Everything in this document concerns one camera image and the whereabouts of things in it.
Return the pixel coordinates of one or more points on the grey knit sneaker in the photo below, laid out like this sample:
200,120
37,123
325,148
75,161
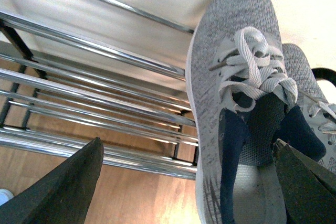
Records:
242,101
318,112

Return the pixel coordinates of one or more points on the black metal shoe rack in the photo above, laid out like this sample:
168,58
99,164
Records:
73,70

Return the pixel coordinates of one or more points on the grey knit sneaker front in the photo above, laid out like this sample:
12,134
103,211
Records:
242,101

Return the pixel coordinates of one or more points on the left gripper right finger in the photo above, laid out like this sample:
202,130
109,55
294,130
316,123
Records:
308,188

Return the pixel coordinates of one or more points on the light blue slipper lower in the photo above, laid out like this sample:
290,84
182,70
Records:
5,196

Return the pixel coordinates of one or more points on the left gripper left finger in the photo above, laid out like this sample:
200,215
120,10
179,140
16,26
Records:
63,195

